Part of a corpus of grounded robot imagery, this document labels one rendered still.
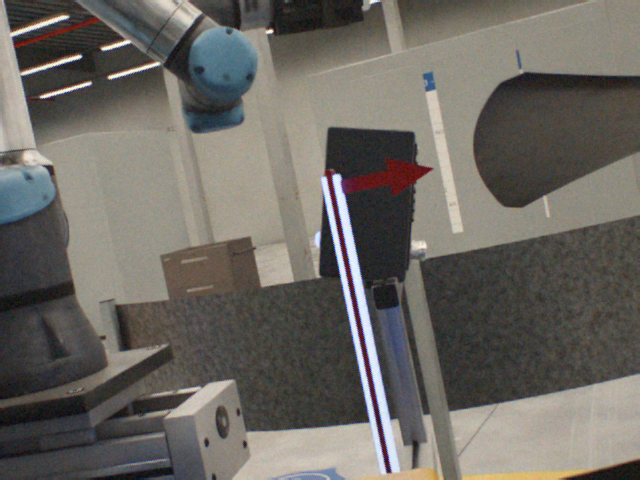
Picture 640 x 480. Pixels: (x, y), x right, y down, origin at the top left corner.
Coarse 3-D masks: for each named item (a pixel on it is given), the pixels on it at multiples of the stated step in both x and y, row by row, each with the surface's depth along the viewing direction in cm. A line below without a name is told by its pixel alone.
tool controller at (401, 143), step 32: (352, 128) 112; (384, 128) 112; (352, 160) 113; (384, 160) 112; (352, 192) 113; (384, 192) 112; (352, 224) 113; (384, 224) 113; (320, 256) 114; (384, 256) 113; (416, 256) 116
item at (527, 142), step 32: (512, 96) 47; (544, 96) 47; (576, 96) 48; (608, 96) 48; (480, 128) 52; (512, 128) 52; (544, 128) 53; (576, 128) 54; (608, 128) 55; (480, 160) 57; (512, 160) 58; (544, 160) 59; (576, 160) 61; (608, 160) 63; (512, 192) 64; (544, 192) 65
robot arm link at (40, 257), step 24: (24, 168) 97; (0, 192) 92; (24, 192) 94; (48, 192) 97; (0, 216) 92; (24, 216) 93; (48, 216) 96; (0, 240) 92; (24, 240) 93; (48, 240) 95; (0, 264) 92; (24, 264) 93; (48, 264) 95; (0, 288) 92; (24, 288) 93
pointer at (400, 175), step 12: (396, 168) 55; (408, 168) 55; (420, 168) 55; (432, 168) 55; (348, 180) 56; (360, 180) 55; (372, 180) 55; (384, 180) 55; (396, 180) 55; (408, 180) 55; (348, 192) 56; (396, 192) 55
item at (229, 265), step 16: (240, 240) 742; (160, 256) 742; (176, 256) 736; (192, 256) 731; (208, 256) 726; (224, 256) 721; (240, 256) 737; (176, 272) 738; (192, 272) 733; (208, 272) 728; (224, 272) 722; (240, 272) 732; (256, 272) 759; (176, 288) 740; (192, 288) 733; (208, 288) 728; (224, 288) 723; (240, 288) 728
